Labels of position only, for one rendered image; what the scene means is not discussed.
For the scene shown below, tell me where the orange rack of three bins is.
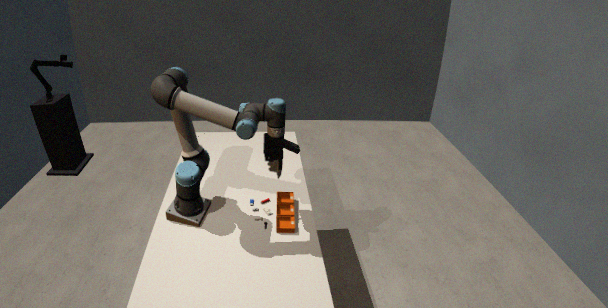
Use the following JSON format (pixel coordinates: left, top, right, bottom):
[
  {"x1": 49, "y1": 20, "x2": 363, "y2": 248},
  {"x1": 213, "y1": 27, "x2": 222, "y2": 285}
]
[{"x1": 276, "y1": 192, "x2": 295, "y2": 233}]

